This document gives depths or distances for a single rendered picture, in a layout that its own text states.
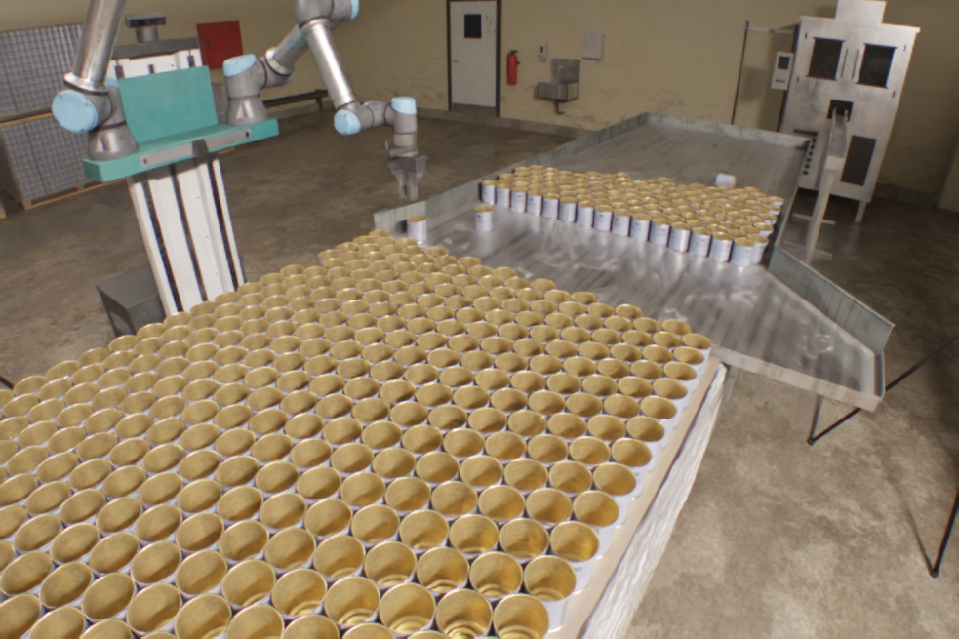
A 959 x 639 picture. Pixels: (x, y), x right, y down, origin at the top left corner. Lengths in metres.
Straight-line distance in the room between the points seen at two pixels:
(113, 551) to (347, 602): 0.35
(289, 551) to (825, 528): 2.19
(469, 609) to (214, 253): 1.82
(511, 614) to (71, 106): 1.52
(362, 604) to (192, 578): 0.24
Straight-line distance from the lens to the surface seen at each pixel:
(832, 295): 1.64
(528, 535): 0.81
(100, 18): 1.62
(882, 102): 6.19
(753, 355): 1.38
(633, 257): 1.76
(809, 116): 6.21
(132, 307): 2.30
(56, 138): 7.82
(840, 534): 2.60
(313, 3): 1.73
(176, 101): 2.03
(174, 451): 1.00
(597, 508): 0.86
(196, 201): 2.19
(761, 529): 2.46
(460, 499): 0.85
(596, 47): 8.14
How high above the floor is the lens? 1.80
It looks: 28 degrees down
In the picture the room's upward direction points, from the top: straight up
